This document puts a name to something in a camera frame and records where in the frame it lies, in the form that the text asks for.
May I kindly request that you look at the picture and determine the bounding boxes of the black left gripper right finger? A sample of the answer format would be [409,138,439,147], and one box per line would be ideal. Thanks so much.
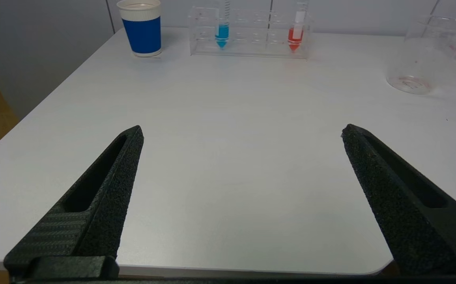
[341,124,456,277]

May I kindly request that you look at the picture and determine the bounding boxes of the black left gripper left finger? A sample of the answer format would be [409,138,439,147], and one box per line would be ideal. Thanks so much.
[4,125,144,278]

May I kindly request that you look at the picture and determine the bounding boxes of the clear glass beaker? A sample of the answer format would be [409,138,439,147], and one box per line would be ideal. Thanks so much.
[386,14,456,95]

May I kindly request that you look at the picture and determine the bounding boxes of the test tube with red liquid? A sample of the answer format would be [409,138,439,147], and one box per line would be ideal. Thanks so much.
[288,0,310,53]

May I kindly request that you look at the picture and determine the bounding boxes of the test tube with blue liquid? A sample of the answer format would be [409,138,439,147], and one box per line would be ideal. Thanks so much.
[215,0,231,49]

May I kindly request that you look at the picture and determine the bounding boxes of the blue and white paper cup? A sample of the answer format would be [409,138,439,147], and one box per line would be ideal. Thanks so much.
[116,0,162,58]

